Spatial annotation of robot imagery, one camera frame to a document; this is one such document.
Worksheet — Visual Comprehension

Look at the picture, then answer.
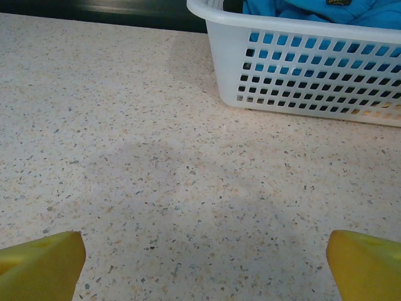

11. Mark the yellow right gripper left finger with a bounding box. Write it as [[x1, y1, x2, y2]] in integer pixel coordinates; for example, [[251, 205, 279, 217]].
[[0, 231, 86, 301]]

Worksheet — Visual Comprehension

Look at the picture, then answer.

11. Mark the blue t-shirt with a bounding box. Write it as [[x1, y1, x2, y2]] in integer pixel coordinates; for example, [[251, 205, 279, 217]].
[[242, 0, 401, 79]]

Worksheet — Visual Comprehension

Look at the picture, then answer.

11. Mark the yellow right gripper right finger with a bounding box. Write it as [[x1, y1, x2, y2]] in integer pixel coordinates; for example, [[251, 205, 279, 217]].
[[326, 230, 401, 301]]

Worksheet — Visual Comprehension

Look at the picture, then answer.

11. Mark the orange cloth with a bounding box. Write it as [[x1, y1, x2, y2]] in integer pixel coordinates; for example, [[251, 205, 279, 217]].
[[350, 102, 401, 120]]

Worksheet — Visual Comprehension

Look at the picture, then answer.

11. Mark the white plastic laundry basket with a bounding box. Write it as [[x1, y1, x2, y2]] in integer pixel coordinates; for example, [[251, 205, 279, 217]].
[[186, 0, 401, 128]]

